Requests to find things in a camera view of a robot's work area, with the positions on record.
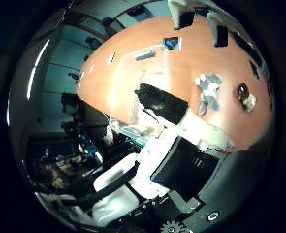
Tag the clear plastic container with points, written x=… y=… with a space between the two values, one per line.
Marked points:
x=144 y=55

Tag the white rounded seat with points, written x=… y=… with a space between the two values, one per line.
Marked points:
x=115 y=173

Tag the seated person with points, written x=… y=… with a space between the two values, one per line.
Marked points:
x=58 y=178

